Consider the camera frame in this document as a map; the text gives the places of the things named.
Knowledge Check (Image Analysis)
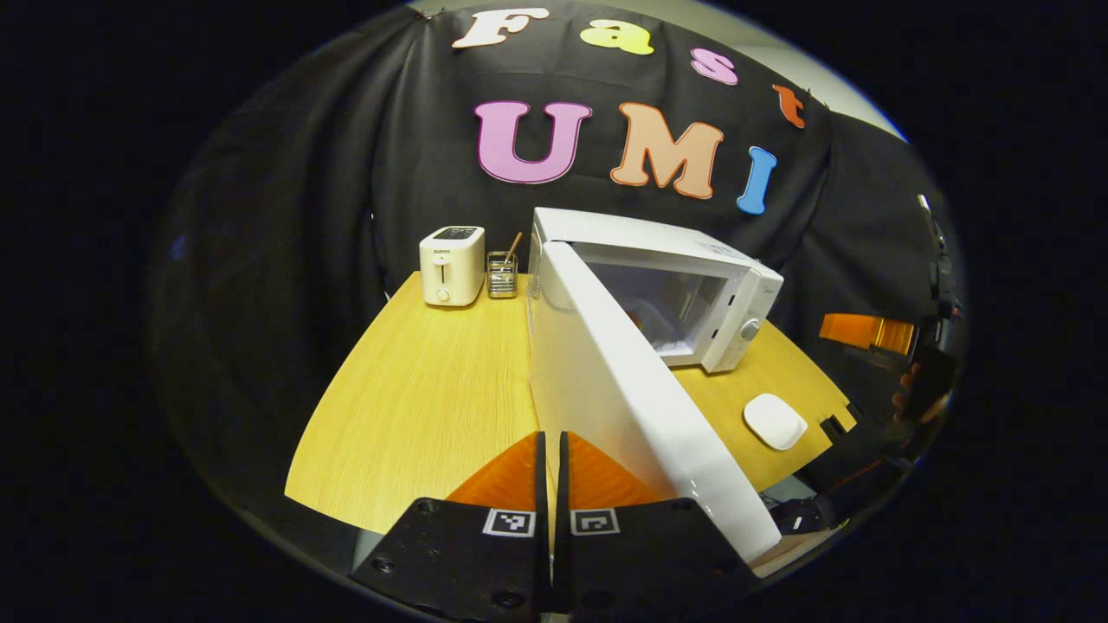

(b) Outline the white toaster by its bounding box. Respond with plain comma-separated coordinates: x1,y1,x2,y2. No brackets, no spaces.
419,226,486,308

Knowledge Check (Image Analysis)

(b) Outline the metal mesh utensil holder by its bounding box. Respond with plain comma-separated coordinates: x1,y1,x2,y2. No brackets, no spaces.
486,251,519,299

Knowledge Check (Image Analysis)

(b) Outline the white microwave oven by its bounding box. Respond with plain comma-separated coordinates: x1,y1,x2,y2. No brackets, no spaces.
526,206,785,565

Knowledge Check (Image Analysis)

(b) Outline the black backdrop cloth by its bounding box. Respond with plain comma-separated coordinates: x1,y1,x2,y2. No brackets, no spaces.
147,0,966,520

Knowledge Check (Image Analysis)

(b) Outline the white square plate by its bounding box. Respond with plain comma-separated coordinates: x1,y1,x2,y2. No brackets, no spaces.
743,393,809,452

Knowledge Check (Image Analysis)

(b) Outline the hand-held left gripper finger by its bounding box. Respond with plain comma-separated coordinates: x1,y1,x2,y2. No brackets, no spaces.
349,431,552,623
554,431,763,620

